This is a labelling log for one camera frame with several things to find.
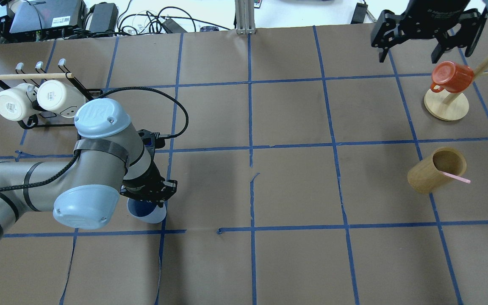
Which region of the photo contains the black power adapter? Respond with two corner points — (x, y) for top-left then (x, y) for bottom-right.
(88, 3), (119, 33)

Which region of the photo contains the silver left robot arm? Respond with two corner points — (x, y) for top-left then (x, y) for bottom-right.
(0, 98), (177, 240)

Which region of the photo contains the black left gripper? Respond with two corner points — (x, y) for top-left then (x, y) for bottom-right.
(120, 129), (178, 205)

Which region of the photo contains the orange red mug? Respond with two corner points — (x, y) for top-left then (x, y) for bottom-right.
(430, 61), (474, 93)

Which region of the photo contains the black computer box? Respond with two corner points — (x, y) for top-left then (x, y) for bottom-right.
(9, 0), (86, 37)

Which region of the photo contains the white ceramic mug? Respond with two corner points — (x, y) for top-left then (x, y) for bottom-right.
(37, 80), (86, 118)
(0, 83), (41, 122)

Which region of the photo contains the bamboo chopstick holder cup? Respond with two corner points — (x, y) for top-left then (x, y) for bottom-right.
(407, 147), (467, 194)

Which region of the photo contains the pink chopstick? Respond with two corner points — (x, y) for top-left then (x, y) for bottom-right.
(440, 171), (471, 184)

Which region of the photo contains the wooden mug tree stand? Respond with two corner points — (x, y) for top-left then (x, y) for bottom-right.
(424, 56), (488, 121)

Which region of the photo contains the black wire mug rack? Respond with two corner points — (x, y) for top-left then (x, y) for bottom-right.
(17, 58), (103, 130)

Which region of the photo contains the aluminium frame post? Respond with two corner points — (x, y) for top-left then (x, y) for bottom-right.
(235, 0), (256, 35)

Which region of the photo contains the light blue plastic cup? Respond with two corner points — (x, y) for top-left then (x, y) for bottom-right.
(127, 198), (167, 224)

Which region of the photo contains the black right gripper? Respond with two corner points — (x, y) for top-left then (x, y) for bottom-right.
(370, 0), (488, 64)

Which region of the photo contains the wooden rack handle rod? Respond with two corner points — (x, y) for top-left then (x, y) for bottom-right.
(0, 72), (75, 80)

